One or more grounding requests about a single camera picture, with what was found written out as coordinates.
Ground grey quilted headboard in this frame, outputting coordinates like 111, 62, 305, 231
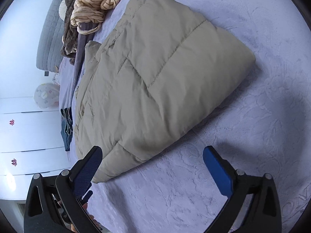
36, 0, 76, 73

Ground grey purple cloth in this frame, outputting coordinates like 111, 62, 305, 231
73, 21, 102, 83

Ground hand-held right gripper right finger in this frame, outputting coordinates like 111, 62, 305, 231
203, 146, 283, 233

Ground cream striped garment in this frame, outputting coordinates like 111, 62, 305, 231
70, 0, 127, 35

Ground brown fuzzy garment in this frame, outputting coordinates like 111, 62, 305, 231
59, 0, 84, 66

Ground person's left hand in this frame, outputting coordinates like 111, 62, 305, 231
82, 203, 100, 227

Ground folded blue jeans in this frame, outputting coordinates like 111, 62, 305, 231
60, 107, 74, 136

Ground white wardrobe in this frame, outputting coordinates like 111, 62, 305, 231
0, 95, 73, 192

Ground beige puffer jacket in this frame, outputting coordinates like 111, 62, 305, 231
73, 0, 257, 183

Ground white round pillow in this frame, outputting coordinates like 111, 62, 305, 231
59, 0, 71, 20

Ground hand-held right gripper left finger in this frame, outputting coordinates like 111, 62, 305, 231
23, 146, 104, 233

